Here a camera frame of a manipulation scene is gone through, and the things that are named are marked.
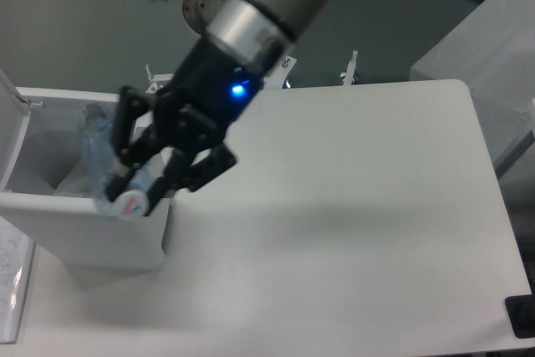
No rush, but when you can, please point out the black device table corner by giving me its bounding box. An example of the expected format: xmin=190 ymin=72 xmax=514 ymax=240
xmin=505 ymin=294 xmax=534 ymax=339

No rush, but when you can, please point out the white open trash can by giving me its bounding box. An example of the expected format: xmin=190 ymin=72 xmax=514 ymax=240
xmin=1 ymin=74 xmax=171 ymax=270

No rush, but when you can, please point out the white table clamp bracket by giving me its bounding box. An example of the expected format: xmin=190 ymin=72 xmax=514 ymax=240
xmin=144 ymin=54 xmax=298 ymax=97

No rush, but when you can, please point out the laminated paper sheet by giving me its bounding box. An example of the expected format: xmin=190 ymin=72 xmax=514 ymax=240
xmin=1 ymin=218 xmax=35 ymax=344

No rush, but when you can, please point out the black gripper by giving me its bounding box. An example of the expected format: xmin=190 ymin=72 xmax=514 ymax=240
xmin=104 ymin=36 xmax=270 ymax=217

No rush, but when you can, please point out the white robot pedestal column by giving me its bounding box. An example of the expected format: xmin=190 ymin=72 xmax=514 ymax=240
xmin=182 ymin=0 xmax=226 ymax=35

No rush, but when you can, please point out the crushed clear plastic bottle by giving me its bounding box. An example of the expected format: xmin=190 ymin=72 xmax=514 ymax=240
xmin=77 ymin=102 xmax=155 ymax=222

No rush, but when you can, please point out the clear plastic bag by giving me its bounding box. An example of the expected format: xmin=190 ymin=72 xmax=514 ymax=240
xmin=53 ymin=159 xmax=92 ymax=198

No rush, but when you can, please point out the metal table clamp screw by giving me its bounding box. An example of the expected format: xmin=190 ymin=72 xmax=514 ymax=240
xmin=339 ymin=50 xmax=359 ymax=86

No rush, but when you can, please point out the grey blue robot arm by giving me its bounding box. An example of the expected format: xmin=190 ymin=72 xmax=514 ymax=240
xmin=103 ymin=0 xmax=329 ymax=220

